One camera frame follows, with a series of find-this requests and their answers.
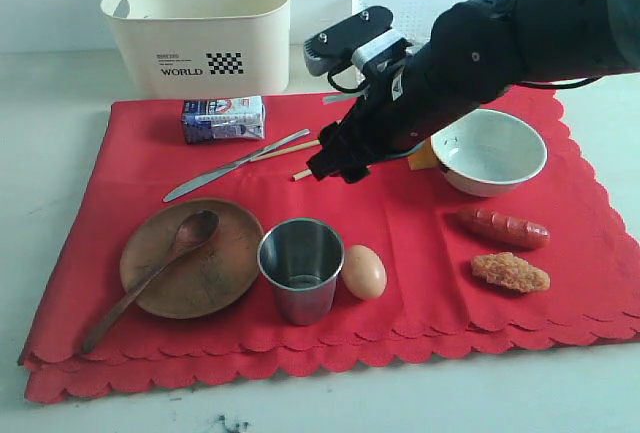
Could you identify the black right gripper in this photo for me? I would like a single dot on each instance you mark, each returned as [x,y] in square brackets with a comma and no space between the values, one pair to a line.
[417,101]

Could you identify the yellow cheese wedge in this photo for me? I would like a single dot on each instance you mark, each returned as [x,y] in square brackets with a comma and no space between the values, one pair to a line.
[423,157]

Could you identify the brown egg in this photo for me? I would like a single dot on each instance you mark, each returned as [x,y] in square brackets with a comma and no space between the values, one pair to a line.
[363,273]

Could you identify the fried chicken nugget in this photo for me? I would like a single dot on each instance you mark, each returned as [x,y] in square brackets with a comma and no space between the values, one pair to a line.
[511,272]

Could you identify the red sausage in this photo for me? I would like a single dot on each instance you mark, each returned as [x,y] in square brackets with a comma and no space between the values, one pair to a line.
[495,226]

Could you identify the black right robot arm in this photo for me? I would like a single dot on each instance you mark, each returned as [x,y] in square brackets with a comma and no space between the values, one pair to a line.
[476,51]

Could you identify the upper wooden chopstick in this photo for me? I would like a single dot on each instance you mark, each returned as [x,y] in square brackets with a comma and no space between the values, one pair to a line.
[287,150]

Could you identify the wooden chopstick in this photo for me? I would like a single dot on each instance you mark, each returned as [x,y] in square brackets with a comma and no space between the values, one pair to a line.
[287,150]
[301,175]

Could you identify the lower wooden chopstick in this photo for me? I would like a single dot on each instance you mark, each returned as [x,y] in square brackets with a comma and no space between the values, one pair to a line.
[301,175]

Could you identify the silver table knife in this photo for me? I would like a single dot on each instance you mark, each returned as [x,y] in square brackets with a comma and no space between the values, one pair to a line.
[218,172]

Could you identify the stainless steel cup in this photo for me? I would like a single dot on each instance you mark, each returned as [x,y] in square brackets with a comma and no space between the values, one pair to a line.
[301,258]

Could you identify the blue white milk carton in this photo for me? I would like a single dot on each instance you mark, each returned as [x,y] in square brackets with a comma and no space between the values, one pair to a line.
[208,120]

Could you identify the white enamel bowl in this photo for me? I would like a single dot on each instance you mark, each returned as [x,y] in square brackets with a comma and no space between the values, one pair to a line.
[487,153]

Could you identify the white perforated plastic basket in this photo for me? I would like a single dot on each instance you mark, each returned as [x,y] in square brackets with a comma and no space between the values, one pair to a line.
[413,19]

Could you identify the dark wooden spoon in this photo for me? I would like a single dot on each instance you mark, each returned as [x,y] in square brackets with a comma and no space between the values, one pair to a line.
[193,232]

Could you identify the red scalloped tablecloth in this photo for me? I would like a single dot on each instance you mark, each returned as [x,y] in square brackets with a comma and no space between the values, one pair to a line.
[431,305]

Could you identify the round wooden plate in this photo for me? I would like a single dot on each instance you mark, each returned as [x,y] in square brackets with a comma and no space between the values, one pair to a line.
[208,279]

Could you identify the cream plastic bin WORLD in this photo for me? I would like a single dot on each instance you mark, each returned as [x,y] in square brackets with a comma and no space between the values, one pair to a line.
[188,49]

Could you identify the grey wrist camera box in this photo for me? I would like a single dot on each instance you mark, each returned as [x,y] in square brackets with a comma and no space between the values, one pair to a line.
[336,44]

